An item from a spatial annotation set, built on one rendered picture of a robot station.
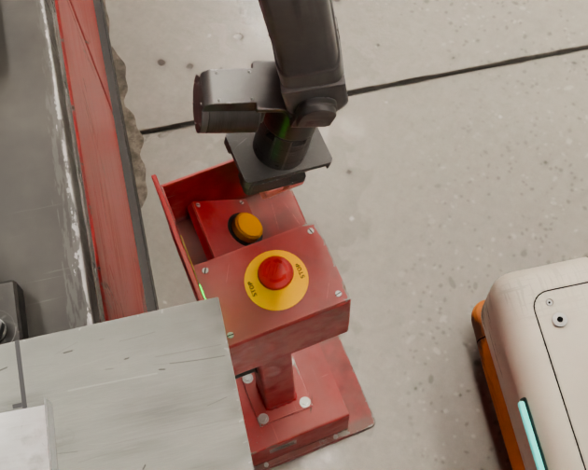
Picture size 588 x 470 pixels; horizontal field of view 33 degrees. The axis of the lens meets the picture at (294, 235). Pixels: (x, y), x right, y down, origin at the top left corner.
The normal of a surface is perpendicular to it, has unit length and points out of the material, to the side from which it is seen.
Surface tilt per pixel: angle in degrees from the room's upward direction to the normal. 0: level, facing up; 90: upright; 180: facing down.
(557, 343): 0
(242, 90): 12
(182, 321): 0
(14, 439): 0
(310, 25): 97
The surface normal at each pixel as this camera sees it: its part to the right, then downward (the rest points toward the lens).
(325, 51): 0.14, 0.91
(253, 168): 0.20, -0.47
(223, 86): 0.15, -0.28
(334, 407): -0.02, -0.40
